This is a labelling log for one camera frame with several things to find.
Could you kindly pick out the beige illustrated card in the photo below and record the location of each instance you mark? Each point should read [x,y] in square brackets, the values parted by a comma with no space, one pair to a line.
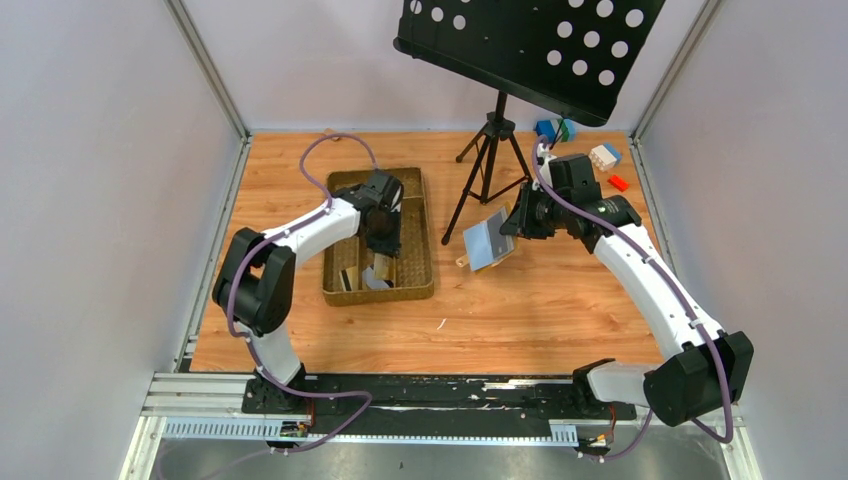
[384,268]

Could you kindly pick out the white card with black stripe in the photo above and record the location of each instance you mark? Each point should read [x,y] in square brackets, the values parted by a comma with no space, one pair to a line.
[348,279]

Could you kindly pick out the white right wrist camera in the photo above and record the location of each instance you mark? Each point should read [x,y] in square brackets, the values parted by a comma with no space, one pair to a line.
[543,157]

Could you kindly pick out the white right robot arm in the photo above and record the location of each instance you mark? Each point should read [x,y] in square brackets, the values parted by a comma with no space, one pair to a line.
[704,367]

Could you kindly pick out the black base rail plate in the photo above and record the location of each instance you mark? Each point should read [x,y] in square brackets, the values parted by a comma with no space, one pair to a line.
[490,406]

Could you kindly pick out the black music stand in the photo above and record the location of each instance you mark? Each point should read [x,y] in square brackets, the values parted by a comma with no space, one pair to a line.
[570,58]

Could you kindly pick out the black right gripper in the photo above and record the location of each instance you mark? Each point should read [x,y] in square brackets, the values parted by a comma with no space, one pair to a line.
[523,216]

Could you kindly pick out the white blue toy block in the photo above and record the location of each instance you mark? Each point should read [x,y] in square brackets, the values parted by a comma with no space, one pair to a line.
[605,157]

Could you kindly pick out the red toy block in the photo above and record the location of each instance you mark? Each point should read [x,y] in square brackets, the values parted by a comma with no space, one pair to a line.
[619,183]

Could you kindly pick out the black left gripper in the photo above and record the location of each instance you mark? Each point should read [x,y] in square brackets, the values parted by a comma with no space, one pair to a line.
[383,240]

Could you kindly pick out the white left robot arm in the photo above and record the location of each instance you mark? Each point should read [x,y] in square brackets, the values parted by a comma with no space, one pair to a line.
[255,284]

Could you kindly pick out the yellow leather card holder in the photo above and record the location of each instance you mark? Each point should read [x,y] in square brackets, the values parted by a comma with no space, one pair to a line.
[478,255]

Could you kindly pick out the woven straw divided tray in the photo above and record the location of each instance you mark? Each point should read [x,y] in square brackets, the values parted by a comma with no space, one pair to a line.
[414,270]

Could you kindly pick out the dark grey card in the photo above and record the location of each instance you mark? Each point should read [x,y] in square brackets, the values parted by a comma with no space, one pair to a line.
[501,245]

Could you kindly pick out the blue green toy block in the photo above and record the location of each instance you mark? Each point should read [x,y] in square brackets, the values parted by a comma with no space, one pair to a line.
[556,130]

